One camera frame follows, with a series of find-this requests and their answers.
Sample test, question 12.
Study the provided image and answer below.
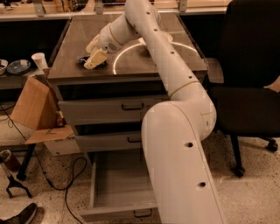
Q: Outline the middle grey drawer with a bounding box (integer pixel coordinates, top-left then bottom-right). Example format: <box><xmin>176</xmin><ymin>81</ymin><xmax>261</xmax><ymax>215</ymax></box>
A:
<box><xmin>75</xmin><ymin>122</ymin><xmax>142</xmax><ymax>152</ymax></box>

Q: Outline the brown cardboard box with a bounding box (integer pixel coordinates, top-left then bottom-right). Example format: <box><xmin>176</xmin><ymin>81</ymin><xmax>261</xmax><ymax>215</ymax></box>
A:
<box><xmin>10</xmin><ymin>75</ymin><xmax>81</xmax><ymax>156</ymax></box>

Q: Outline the black grabber tool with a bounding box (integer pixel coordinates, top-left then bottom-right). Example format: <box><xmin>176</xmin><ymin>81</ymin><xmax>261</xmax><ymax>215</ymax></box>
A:
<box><xmin>0</xmin><ymin>156</ymin><xmax>33</xmax><ymax>200</ymax></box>

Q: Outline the bottom grey drawer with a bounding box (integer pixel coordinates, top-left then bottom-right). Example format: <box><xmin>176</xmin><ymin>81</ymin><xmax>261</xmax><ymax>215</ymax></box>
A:
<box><xmin>80</xmin><ymin>149</ymin><xmax>158</xmax><ymax>222</ymax></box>

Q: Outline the black office chair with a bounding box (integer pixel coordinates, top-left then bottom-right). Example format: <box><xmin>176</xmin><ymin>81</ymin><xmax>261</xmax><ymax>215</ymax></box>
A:
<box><xmin>207</xmin><ymin>0</ymin><xmax>280</xmax><ymax>177</ymax></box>

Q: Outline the grey drawer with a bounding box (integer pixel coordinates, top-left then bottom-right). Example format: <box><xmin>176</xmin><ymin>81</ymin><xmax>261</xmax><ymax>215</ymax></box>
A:
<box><xmin>80</xmin><ymin>149</ymin><xmax>158</xmax><ymax>222</ymax></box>
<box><xmin>75</xmin><ymin>122</ymin><xmax>142</xmax><ymax>152</ymax></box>
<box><xmin>58</xmin><ymin>79</ymin><xmax>168</xmax><ymax>125</ymax></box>

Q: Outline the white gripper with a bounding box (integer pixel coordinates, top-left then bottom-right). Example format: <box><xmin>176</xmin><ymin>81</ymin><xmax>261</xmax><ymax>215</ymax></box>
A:
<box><xmin>84</xmin><ymin>24</ymin><xmax>123</xmax><ymax>69</ymax></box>

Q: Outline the dark rxbar blueberry wrapper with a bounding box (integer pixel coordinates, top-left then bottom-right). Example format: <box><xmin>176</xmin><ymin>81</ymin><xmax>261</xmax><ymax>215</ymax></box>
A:
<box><xmin>77</xmin><ymin>56</ymin><xmax>108</xmax><ymax>69</ymax></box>

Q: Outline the white paper cup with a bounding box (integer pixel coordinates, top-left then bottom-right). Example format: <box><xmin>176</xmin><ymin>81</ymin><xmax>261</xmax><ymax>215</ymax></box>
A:
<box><xmin>31</xmin><ymin>52</ymin><xmax>48</xmax><ymax>70</ymax></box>

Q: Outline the grey drawer cabinet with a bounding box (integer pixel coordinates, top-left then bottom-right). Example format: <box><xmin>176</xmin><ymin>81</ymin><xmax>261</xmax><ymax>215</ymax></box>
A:
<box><xmin>46</xmin><ymin>11</ymin><xmax>208</xmax><ymax>156</ymax></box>

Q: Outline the back workbench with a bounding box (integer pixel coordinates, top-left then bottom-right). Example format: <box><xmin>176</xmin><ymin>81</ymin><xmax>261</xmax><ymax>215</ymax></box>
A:
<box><xmin>0</xmin><ymin>0</ymin><xmax>231</xmax><ymax>21</ymax></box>

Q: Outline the dark blue plate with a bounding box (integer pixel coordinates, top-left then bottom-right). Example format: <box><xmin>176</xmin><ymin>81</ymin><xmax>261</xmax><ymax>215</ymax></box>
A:
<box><xmin>7</xmin><ymin>59</ymin><xmax>31</xmax><ymax>76</ymax></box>

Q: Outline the white paper bowl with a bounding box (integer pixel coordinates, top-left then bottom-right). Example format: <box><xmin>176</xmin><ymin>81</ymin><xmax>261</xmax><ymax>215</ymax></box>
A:
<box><xmin>138</xmin><ymin>31</ymin><xmax>173</xmax><ymax>47</ymax></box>

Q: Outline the grey bowl at edge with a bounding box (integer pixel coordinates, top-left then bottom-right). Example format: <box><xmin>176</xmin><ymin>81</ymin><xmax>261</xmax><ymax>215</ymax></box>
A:
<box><xmin>0</xmin><ymin>59</ymin><xmax>8</xmax><ymax>76</ymax></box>

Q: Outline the top grey drawer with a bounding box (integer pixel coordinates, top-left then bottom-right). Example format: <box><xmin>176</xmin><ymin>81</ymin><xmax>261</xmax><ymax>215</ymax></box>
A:
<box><xmin>58</xmin><ymin>79</ymin><xmax>168</xmax><ymax>125</ymax></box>

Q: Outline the brown cup on floor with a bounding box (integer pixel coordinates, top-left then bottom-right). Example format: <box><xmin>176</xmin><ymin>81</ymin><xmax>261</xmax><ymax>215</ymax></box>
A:
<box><xmin>0</xmin><ymin>150</ymin><xmax>21</xmax><ymax>172</ymax></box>

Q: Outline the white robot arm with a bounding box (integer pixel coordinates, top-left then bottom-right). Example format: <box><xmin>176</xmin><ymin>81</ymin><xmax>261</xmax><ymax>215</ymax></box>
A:
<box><xmin>85</xmin><ymin>0</ymin><xmax>227</xmax><ymax>224</ymax></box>

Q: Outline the dark shoe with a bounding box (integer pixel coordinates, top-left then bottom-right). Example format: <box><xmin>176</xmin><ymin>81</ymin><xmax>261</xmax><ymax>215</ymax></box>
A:
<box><xmin>0</xmin><ymin>203</ymin><xmax>38</xmax><ymax>224</ymax></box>

